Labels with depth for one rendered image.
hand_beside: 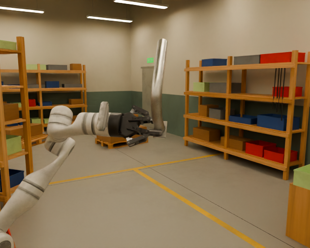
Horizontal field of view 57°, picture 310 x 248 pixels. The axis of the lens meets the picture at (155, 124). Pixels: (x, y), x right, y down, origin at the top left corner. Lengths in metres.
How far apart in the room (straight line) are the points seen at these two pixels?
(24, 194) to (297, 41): 5.46
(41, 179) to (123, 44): 10.52
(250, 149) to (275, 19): 2.57
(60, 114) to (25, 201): 0.40
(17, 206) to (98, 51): 10.13
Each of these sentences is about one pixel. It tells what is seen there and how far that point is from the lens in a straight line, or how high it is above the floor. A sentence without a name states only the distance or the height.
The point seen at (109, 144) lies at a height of 0.11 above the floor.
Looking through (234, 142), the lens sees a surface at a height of 0.40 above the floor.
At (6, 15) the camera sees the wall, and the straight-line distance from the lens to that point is 10.67.
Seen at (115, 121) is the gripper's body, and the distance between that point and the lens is 0.86.
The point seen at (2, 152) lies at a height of 0.82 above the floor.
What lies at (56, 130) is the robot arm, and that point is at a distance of 0.92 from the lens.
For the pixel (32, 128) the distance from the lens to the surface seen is 8.68.
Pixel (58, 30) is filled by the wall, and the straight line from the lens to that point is 10.83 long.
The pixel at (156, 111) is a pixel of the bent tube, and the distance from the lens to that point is 0.78.
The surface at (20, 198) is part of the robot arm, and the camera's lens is 1.19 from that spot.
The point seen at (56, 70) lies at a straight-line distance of 10.08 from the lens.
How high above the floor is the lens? 1.75
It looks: 9 degrees down
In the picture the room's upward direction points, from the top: straight up
